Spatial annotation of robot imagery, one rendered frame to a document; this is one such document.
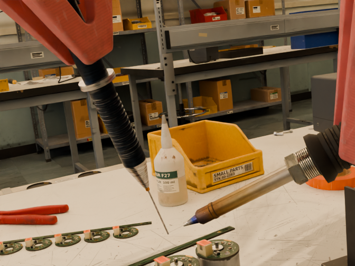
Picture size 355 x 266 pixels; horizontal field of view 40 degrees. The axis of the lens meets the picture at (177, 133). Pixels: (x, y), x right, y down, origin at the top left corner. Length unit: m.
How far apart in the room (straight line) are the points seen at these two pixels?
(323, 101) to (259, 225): 0.35
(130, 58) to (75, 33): 4.73
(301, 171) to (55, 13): 0.13
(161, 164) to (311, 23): 2.82
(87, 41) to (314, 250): 0.29
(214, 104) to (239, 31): 2.00
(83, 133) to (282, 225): 3.95
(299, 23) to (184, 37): 0.81
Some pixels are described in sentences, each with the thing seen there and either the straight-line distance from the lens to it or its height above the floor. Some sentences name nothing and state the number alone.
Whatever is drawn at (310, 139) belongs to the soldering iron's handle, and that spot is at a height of 0.88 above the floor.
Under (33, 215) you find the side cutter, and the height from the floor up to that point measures 0.76.
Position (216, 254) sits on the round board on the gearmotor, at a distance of 0.28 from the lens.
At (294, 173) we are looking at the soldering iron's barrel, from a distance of 0.23.
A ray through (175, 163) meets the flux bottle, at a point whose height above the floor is 0.80.
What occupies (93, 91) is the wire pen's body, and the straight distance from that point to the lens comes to 0.21.
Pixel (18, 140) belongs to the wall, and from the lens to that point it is 4.71.
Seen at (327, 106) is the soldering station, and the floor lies 0.80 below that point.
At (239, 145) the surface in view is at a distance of 0.65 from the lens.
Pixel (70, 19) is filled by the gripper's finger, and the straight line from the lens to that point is 0.19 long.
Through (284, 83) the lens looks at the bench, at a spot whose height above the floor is 0.46.
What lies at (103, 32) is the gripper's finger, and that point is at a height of 0.94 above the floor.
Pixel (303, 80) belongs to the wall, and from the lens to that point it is 6.04.
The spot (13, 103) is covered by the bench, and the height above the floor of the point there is 0.68.
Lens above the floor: 0.93
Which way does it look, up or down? 11 degrees down
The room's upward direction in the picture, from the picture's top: 6 degrees counter-clockwise
